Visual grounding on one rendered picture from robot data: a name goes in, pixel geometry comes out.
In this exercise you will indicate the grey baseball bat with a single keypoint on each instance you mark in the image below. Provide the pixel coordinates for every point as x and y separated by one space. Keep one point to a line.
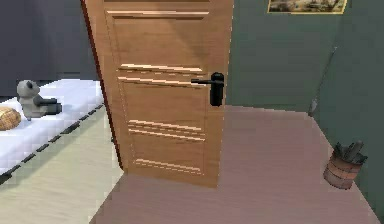
313 106

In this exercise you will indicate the brown wooden room door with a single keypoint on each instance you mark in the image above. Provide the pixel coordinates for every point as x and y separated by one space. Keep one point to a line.
160 110

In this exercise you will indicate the white bed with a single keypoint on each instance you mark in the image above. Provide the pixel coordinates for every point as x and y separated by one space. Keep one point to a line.
46 123

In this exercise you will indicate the brown wooden bucket bin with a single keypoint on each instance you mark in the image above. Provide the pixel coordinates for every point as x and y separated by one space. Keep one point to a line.
343 168

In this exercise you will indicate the grey teddy bear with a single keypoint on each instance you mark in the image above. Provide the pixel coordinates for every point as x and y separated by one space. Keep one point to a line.
31 100

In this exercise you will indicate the gold framed wall picture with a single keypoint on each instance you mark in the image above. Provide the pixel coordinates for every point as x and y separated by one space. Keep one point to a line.
306 6

